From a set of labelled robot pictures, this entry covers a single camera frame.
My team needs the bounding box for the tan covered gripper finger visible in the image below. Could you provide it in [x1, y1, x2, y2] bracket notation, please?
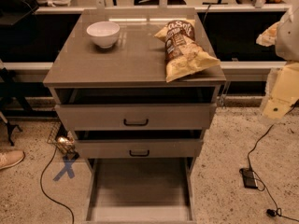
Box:
[259, 97, 291, 124]
[256, 22, 278, 47]

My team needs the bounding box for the brown chip bag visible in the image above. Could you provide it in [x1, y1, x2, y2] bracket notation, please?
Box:
[155, 20, 220, 82]

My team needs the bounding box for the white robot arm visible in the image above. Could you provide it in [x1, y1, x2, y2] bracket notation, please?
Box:
[256, 7, 299, 120]

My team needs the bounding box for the grey drawer cabinet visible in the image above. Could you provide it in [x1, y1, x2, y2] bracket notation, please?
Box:
[42, 7, 227, 224]

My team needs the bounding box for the middle grey drawer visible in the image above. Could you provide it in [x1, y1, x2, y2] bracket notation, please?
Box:
[75, 130, 203, 159]

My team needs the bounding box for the grey drawer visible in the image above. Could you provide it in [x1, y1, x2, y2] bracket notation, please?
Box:
[55, 102, 216, 131]
[75, 130, 203, 159]
[82, 158, 196, 224]

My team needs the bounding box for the top grey drawer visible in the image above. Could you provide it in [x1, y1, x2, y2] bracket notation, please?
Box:
[55, 102, 216, 131]

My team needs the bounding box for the bottom grey drawer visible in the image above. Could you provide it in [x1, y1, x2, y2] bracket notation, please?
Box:
[82, 158, 196, 224]

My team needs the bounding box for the black power adapter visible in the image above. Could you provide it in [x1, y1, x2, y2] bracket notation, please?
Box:
[239, 168, 258, 189]

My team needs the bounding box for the white ceramic bowl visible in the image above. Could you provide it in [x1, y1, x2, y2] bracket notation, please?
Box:
[86, 21, 121, 49]

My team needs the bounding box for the blue tape cross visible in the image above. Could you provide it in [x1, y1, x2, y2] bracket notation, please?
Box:
[53, 159, 75, 181]

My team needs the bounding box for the black stand leg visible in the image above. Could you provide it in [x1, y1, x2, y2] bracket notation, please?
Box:
[0, 61, 33, 147]

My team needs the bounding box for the beige shoe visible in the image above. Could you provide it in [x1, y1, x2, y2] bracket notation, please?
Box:
[0, 150, 25, 170]

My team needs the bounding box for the black cable on right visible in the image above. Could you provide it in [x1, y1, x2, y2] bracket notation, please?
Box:
[246, 99, 299, 223]

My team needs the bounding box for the black cable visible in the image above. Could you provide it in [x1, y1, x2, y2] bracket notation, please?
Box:
[39, 147, 76, 224]
[246, 99, 299, 223]

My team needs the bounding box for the wire basket with object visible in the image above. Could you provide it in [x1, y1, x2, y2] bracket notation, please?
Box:
[47, 122, 78, 158]

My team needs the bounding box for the black cable on left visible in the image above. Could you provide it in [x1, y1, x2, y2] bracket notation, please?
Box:
[39, 147, 76, 224]

